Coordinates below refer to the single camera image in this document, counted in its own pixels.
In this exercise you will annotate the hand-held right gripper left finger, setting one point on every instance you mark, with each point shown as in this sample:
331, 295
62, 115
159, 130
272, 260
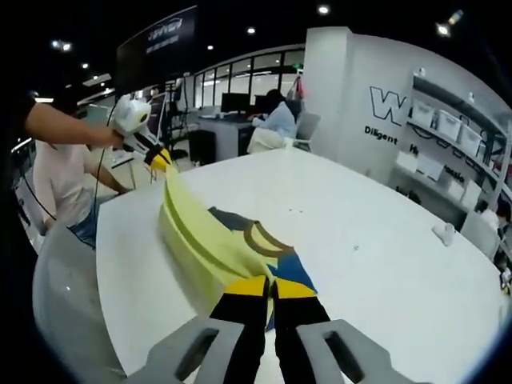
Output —
244, 320

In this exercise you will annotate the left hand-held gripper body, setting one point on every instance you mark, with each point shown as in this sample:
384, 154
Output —
132, 116

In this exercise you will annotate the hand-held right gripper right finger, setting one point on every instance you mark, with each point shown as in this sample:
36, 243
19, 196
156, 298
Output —
298, 320

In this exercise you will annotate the yellow garment blue grey sleeves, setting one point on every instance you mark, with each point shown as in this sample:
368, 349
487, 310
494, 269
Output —
240, 244

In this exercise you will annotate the person's left hand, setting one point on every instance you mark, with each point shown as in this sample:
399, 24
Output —
116, 140

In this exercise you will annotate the black computer case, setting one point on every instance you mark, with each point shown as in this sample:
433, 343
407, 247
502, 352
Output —
202, 146

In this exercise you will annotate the grey office desk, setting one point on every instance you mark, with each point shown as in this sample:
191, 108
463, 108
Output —
228, 134

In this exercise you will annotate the dark hanging banner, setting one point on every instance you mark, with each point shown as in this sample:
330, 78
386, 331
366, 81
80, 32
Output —
160, 44

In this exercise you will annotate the black computer monitor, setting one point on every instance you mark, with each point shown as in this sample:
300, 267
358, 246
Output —
236, 102

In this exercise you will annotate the grey desk chair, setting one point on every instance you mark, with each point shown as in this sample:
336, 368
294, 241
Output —
308, 129

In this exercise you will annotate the pink hanging bag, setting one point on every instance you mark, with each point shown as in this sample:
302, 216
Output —
298, 86

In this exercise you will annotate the grey mesh office chair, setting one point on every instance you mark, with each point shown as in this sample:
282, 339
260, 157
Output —
68, 300

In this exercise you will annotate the small white object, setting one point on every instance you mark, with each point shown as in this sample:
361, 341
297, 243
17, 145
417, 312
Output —
444, 233

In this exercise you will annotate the grey metal shelf rack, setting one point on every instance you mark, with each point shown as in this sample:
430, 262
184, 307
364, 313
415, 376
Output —
460, 152

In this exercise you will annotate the white storage bin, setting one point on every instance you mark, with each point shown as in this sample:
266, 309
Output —
424, 113
470, 138
448, 125

